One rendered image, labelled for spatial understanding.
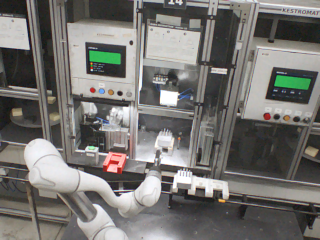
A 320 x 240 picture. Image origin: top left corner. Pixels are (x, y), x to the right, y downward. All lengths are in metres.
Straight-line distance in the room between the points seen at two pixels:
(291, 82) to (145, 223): 1.25
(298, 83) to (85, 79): 1.28
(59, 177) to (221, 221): 1.26
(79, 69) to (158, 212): 1.08
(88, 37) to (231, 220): 1.50
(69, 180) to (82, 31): 0.97
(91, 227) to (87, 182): 0.45
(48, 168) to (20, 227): 1.90
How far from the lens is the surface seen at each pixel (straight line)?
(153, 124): 2.56
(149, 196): 1.59
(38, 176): 1.27
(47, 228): 3.08
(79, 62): 2.01
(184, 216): 2.19
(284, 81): 1.93
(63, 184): 1.30
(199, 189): 2.17
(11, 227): 3.18
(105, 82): 2.00
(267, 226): 2.29
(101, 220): 1.77
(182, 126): 2.54
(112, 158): 2.18
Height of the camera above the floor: 2.23
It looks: 29 degrees down
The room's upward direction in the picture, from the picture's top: 4 degrees clockwise
